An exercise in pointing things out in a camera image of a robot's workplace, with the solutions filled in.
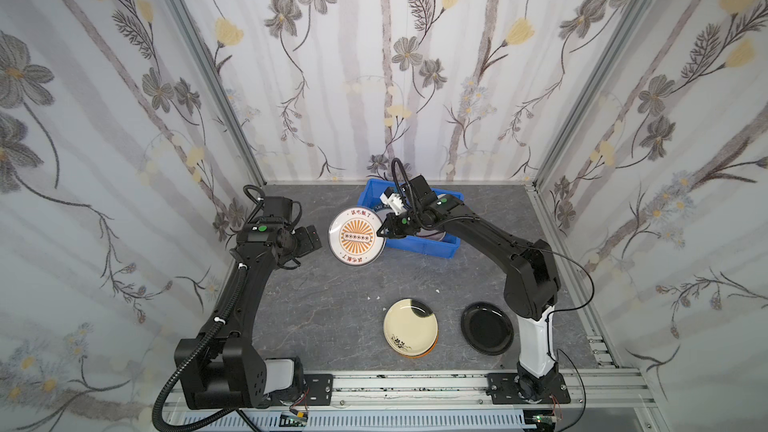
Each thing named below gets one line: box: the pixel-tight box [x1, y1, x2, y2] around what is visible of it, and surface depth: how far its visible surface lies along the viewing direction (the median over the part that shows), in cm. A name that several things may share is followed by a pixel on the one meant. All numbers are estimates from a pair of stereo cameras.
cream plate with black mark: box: [383, 298, 439, 356], surface depth 84 cm
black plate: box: [460, 301, 514, 356], surface depth 83 cm
